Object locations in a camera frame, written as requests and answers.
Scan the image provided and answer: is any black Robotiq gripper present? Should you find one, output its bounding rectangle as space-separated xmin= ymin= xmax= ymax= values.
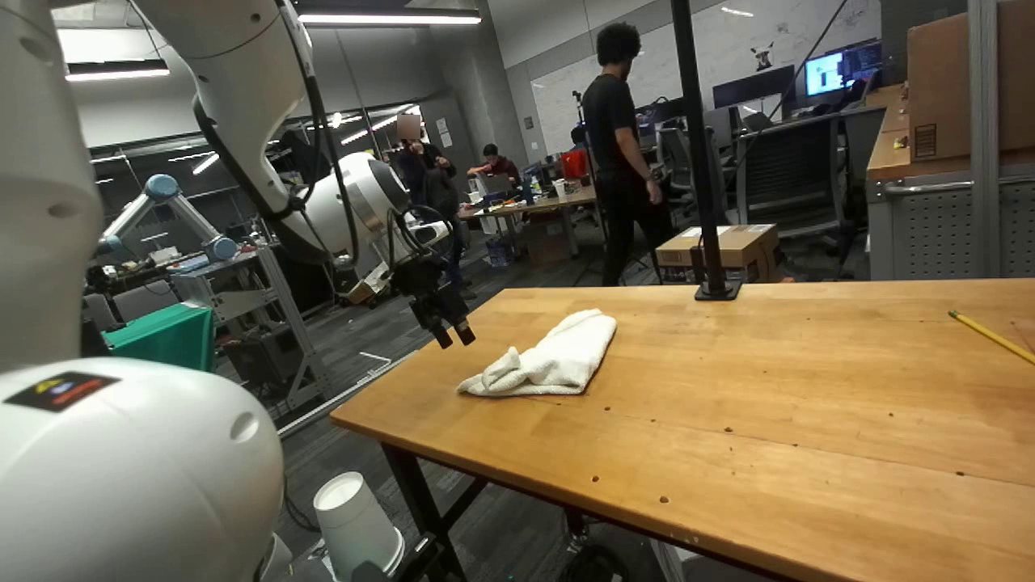
xmin=388 ymin=207 xmax=479 ymax=352

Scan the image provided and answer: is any white cloth towel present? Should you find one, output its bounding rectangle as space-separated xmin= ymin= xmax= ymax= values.
xmin=455 ymin=307 xmax=621 ymax=402

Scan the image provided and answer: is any grey blue-jointed robot arm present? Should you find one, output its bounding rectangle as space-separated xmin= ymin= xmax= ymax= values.
xmin=94 ymin=172 xmax=244 ymax=269

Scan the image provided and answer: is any long wooden workbench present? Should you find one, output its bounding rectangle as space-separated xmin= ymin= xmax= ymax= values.
xmin=455 ymin=180 xmax=601 ymax=228

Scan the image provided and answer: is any person in black hoodie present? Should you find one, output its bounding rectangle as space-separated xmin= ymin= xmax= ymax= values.
xmin=388 ymin=105 xmax=465 ymax=222

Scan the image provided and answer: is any seated person in red shirt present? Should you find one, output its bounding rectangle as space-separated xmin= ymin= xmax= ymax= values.
xmin=470 ymin=139 xmax=524 ymax=185

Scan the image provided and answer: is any white paper cup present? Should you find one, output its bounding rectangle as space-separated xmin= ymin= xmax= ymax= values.
xmin=312 ymin=469 xmax=411 ymax=582

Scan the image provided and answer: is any standing person in dark clothes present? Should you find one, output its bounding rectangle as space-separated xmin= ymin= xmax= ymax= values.
xmin=580 ymin=18 xmax=680 ymax=292

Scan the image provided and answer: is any small cardboard box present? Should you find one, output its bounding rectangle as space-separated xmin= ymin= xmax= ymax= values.
xmin=654 ymin=220 xmax=782 ymax=289

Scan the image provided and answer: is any black clamped pole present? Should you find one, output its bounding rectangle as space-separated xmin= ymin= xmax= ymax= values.
xmin=667 ymin=0 xmax=744 ymax=303

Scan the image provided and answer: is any ceiling light strip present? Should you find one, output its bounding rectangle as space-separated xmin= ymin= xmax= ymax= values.
xmin=295 ymin=6 xmax=484 ymax=31
xmin=63 ymin=60 xmax=175 ymax=88

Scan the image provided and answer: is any lit computer monitor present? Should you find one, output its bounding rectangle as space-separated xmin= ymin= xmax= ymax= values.
xmin=799 ymin=45 xmax=856 ymax=102

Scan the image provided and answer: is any grey cabinet with wooden top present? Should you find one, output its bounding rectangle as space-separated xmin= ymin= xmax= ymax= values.
xmin=863 ymin=81 xmax=1035 ymax=280

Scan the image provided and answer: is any yellow pencil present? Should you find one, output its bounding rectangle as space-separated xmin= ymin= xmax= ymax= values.
xmin=944 ymin=307 xmax=1035 ymax=369

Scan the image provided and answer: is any large cardboard box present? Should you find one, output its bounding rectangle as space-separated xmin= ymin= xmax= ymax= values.
xmin=902 ymin=0 xmax=1035 ymax=165

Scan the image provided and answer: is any black metal table frame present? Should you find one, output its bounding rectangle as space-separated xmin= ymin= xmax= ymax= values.
xmin=377 ymin=441 xmax=672 ymax=582

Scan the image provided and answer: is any black cable with metal connector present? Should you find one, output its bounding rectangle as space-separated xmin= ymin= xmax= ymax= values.
xmin=273 ymin=0 xmax=365 ymax=269

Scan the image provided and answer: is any grey metal post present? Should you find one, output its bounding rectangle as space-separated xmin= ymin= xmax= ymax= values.
xmin=963 ymin=0 xmax=1002 ymax=279

